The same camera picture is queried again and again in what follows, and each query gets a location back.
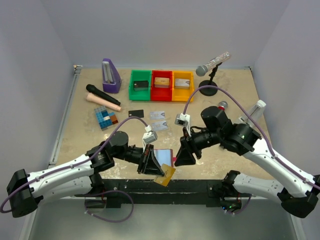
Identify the gold credit card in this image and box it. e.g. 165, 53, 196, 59
153, 163, 176, 187

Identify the red leather card holder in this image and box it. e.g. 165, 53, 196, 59
153, 149, 174, 167

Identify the silver credit card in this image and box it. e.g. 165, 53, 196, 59
149, 111, 166, 120

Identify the black credit card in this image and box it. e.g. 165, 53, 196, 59
128, 109, 144, 119

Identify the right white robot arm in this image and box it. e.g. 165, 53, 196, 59
174, 106, 320, 219

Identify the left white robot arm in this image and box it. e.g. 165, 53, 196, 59
6, 131, 165, 218

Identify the silver card stack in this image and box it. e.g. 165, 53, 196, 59
174, 78, 190, 89

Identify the gold card stack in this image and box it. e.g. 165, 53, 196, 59
154, 77, 170, 89

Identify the black card stack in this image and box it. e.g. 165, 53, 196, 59
133, 80, 149, 92

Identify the red glitter microphone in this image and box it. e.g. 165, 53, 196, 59
218, 101, 228, 111

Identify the blue building block stack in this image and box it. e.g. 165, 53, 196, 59
94, 106, 119, 131

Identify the black microphone stand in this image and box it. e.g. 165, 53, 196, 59
198, 62, 224, 97

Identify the red plastic bin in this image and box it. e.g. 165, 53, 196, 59
150, 70, 173, 102

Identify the yellow plastic bin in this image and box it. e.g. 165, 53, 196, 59
172, 70, 195, 102

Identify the white metronome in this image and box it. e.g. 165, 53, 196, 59
237, 100, 266, 128

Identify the silver glitter microphone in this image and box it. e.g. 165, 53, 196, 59
195, 52, 231, 77

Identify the pink microphone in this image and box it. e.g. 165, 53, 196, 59
86, 93, 122, 112

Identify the purple metronome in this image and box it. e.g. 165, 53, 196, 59
101, 58, 122, 94

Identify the green plastic bin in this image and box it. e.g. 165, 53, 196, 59
128, 69, 152, 101

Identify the black microphone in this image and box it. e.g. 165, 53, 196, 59
86, 84, 121, 106

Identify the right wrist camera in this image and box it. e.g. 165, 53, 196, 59
174, 113, 191, 136

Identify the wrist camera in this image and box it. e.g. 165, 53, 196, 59
174, 113, 191, 136
142, 125, 158, 150

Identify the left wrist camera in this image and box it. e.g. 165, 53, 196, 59
142, 125, 158, 150

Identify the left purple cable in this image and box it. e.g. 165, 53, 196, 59
0, 116, 151, 214

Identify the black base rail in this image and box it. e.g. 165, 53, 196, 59
89, 179, 249, 207

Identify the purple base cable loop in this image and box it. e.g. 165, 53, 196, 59
84, 186, 136, 222

